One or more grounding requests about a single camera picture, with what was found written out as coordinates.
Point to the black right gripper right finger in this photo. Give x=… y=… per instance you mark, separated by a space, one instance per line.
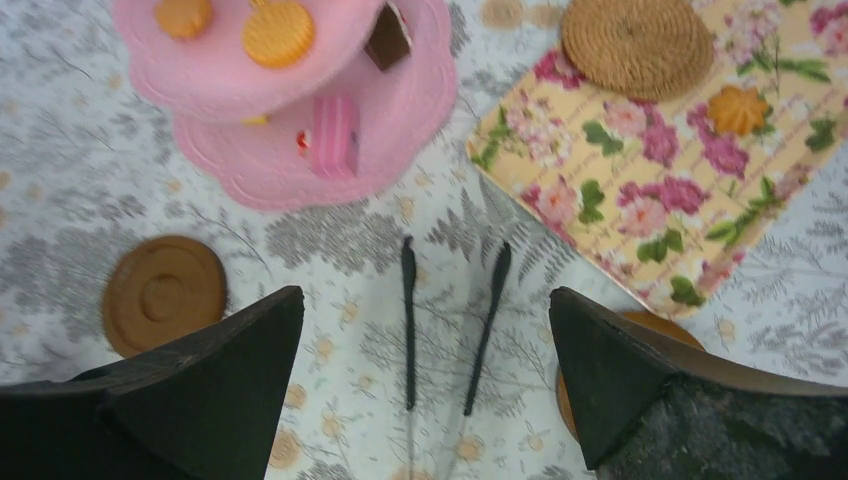
x=647 y=406

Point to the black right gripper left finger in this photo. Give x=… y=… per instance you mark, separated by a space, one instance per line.
x=205 y=406

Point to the floral rectangular serving tray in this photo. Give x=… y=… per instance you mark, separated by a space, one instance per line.
x=647 y=190

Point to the pink cake slice toy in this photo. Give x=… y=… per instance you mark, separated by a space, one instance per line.
x=333 y=147

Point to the small orange cookie toy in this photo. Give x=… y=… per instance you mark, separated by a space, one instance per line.
x=277 y=34

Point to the round orange cookie toy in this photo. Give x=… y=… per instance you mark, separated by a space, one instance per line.
x=183 y=19

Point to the brown saucer left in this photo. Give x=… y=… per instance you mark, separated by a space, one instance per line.
x=164 y=289

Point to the pink three-tier cake stand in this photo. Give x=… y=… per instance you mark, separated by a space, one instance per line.
x=209 y=85

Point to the orange flower cookie toy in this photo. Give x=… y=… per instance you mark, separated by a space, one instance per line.
x=737 y=110

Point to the round woven brown coaster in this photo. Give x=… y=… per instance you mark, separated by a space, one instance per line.
x=650 y=50

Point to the brown chocolate cake toy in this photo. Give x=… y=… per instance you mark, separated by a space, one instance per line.
x=389 y=42

